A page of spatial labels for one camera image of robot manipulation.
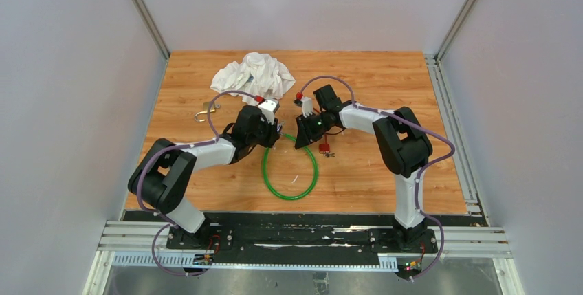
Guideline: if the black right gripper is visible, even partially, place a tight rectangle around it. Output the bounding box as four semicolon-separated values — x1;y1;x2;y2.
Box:
295;111;331;150

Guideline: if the silver key bunch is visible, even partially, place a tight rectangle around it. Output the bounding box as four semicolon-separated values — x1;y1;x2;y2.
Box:
276;121;285;134

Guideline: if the green cable lock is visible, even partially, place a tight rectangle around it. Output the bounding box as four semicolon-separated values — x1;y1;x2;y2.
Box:
260;133;320;201

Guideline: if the red cable lock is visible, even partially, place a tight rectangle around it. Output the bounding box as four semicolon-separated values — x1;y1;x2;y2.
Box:
294;98;345;154

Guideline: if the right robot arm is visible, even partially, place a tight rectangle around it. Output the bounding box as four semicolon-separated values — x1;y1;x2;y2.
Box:
294;85;433;252

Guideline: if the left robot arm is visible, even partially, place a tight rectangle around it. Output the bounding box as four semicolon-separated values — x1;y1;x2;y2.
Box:
128;100;280;249

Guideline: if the brass padlock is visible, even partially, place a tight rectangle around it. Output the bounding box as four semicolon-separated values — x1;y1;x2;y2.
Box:
194;102;221;122

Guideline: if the white crumpled cloth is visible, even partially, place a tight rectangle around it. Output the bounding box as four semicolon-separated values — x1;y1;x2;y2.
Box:
210;52;296;105

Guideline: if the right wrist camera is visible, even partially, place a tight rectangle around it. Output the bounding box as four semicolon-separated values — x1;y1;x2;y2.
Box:
300;96;315;118

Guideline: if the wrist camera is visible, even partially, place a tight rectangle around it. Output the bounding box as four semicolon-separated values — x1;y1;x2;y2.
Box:
300;96;315;118
258;99;280;125

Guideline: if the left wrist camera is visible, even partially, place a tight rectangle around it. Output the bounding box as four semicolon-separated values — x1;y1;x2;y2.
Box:
258;99;280;125

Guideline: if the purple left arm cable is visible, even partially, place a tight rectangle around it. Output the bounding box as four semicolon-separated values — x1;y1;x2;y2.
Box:
135;90;266;278

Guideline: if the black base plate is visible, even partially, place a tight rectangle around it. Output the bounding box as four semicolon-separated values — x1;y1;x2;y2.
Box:
146;212;485;266

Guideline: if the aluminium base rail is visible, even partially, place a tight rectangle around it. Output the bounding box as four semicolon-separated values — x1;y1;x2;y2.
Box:
83;212;525;294

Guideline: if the aluminium frame post left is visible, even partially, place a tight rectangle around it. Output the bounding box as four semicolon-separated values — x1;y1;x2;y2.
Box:
132;0;171;62

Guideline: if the aluminium frame post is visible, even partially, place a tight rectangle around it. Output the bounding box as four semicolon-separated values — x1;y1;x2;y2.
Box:
132;0;171;62
434;0;478;63

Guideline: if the aluminium frame post right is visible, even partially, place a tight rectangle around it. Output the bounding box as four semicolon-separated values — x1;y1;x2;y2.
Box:
434;0;478;63

